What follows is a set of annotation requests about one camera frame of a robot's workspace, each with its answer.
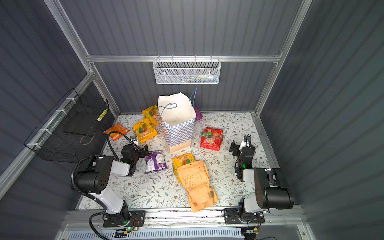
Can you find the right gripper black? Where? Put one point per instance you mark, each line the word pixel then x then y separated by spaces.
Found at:
pixel 240 147

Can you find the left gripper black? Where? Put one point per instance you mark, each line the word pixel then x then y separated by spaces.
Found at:
pixel 142 151

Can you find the purple white snack bag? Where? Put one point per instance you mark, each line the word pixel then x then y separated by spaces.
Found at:
pixel 155 162

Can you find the red gummy snack bag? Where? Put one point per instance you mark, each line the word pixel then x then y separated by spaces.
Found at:
pixel 211 139

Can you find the yellow gummy bag front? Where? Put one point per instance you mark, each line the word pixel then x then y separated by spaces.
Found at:
pixel 181 161

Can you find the yellow gummy bag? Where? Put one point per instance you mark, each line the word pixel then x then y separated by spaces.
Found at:
pixel 144 130
pixel 152 114
pixel 181 161

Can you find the brown kraft pouch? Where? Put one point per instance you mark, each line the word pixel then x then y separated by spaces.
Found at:
pixel 196 181

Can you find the blue checkered paper bag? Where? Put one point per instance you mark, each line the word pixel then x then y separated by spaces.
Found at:
pixel 176 120

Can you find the magenta snack bag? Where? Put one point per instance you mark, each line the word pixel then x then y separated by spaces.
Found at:
pixel 199 115

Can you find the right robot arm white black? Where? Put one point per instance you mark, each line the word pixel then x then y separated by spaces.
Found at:
pixel 271 188

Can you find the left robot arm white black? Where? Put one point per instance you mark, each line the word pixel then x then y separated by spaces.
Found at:
pixel 90 177

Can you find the yellow gummy bag middle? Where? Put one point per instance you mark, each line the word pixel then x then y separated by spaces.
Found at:
pixel 144 130

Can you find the orange chip bag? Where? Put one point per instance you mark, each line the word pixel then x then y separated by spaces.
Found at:
pixel 116 131

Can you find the yellow gummy bag back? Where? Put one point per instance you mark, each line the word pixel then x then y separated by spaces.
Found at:
pixel 152 114

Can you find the yellow marker in black basket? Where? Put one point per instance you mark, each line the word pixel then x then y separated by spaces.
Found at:
pixel 101 116

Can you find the white vent grille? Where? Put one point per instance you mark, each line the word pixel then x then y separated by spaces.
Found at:
pixel 176 234

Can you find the markers in white basket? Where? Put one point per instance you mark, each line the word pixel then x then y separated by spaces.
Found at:
pixel 204 79

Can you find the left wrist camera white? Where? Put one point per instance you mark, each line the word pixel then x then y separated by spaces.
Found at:
pixel 134 139

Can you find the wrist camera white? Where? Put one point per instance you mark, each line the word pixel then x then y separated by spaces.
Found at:
pixel 246 140
pixel 134 139

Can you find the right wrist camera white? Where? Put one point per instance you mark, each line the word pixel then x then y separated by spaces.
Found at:
pixel 246 140

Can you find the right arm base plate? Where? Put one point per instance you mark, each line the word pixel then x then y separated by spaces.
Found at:
pixel 235 216

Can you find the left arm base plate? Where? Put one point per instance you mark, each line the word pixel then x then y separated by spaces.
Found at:
pixel 134 219

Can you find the black wire basket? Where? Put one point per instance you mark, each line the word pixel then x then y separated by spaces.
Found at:
pixel 72 132

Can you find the aluminium front rail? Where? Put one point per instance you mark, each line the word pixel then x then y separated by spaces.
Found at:
pixel 185 218

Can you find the white wire mesh basket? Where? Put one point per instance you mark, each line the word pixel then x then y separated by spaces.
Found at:
pixel 167 71

